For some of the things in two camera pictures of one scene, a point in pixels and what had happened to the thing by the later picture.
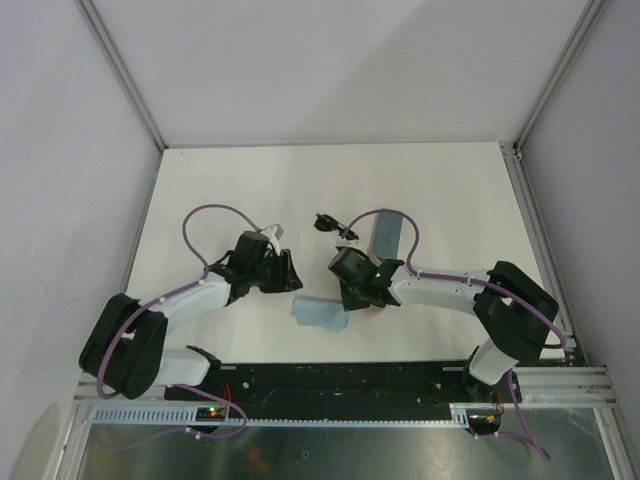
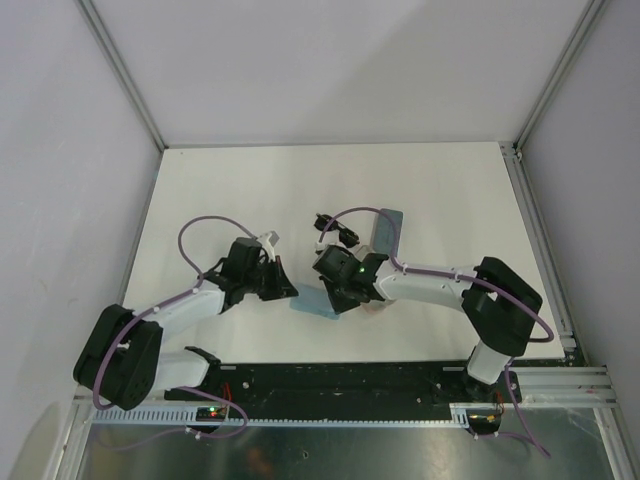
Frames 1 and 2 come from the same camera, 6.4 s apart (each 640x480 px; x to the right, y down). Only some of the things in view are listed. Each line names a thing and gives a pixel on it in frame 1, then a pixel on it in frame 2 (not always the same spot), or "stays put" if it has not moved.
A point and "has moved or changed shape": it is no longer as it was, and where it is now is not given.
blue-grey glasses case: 385,236 stays put
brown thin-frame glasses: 327,223 stays put
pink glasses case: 372,311 stays put
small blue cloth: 316,311 has moved or changed shape
